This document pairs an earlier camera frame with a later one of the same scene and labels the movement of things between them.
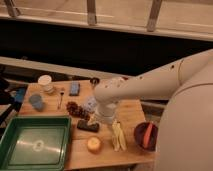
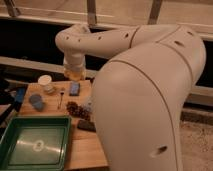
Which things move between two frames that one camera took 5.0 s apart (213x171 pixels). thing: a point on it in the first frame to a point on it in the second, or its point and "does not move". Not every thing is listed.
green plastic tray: x=39 y=143 does not move
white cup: x=45 y=83 does not move
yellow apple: x=94 y=144 to x=73 y=75
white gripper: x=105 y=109 to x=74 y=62
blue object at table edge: x=20 y=94 does not move
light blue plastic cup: x=36 y=102 does not move
